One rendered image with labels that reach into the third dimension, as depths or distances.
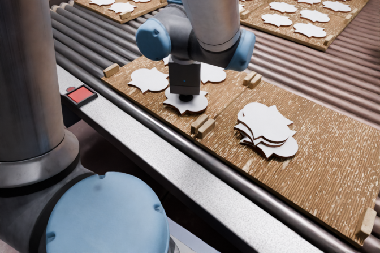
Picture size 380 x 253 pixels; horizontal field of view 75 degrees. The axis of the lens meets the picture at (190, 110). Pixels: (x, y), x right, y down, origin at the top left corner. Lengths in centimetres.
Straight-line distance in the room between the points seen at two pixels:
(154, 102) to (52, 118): 49
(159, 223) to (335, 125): 62
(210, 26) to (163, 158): 39
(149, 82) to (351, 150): 60
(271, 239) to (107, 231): 38
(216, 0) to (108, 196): 25
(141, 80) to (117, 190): 59
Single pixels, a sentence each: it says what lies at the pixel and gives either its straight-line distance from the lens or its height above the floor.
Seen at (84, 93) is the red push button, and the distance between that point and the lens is 87.
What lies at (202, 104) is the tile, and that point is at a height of 96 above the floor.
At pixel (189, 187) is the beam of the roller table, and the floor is 92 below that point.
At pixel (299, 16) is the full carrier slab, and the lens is 141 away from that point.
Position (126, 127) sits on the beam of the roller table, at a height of 92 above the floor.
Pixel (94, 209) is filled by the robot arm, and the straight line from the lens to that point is 29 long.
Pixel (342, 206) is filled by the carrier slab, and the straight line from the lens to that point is 64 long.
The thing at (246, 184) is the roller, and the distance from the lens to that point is 62.
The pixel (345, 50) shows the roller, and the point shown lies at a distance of 123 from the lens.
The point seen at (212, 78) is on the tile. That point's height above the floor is 95.
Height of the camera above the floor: 144
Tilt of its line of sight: 44 degrees down
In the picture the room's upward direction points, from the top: straight up
